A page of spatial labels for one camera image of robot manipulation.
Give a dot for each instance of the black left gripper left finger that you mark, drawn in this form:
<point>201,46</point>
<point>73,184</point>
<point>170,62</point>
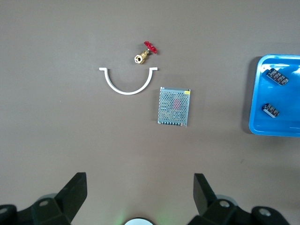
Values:
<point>61,206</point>

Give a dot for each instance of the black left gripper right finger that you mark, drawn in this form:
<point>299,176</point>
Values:
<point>220,211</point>

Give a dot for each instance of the small dark terminal block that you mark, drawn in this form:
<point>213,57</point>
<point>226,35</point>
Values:
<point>270,110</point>

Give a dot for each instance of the large dark electrolytic capacitor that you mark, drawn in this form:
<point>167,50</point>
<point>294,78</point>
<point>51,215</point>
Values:
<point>277,77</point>

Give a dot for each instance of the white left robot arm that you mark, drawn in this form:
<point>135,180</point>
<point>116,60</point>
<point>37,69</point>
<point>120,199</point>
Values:
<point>138,222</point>

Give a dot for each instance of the blue plastic tray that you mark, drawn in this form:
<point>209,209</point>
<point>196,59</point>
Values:
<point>276,124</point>

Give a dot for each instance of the metal mesh power supply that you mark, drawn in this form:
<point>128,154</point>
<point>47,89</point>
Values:
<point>173,107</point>

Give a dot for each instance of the brass valve red handwheel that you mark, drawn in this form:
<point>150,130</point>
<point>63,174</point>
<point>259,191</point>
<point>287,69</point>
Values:
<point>140,58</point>

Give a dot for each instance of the white semicircular bracket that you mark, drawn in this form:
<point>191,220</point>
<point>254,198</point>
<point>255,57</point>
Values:
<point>127,92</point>

